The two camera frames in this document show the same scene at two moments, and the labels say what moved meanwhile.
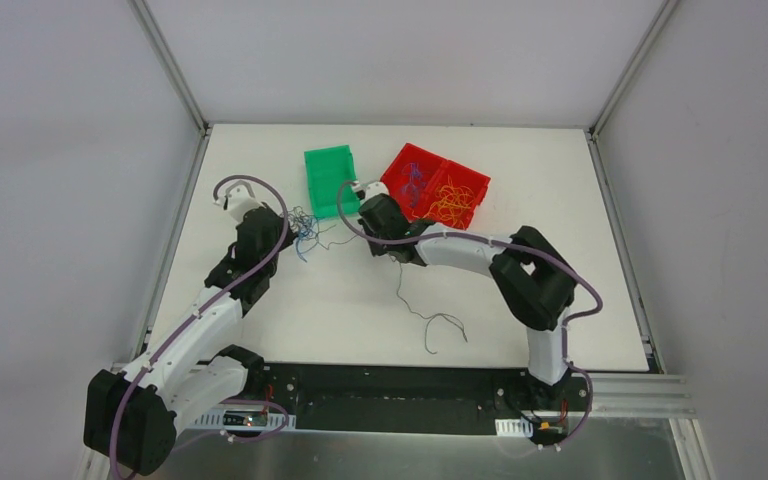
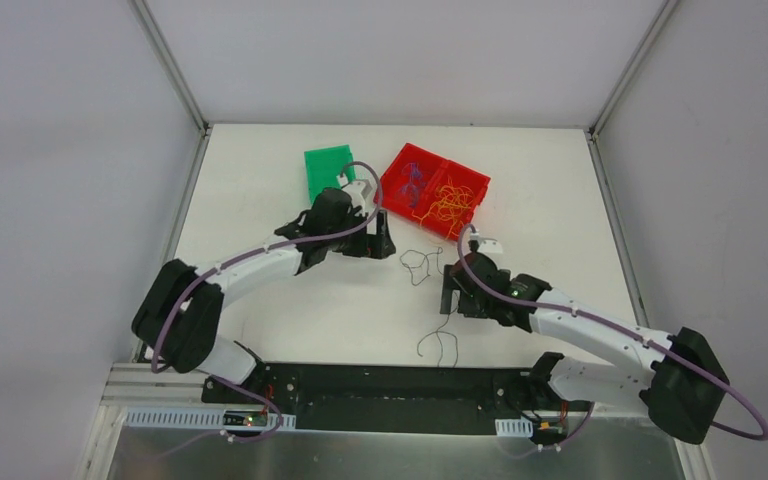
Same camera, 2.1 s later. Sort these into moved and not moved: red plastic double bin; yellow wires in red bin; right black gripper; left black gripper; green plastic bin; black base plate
Moved: left black gripper; right black gripper
Not moved: green plastic bin; yellow wires in red bin; red plastic double bin; black base plate
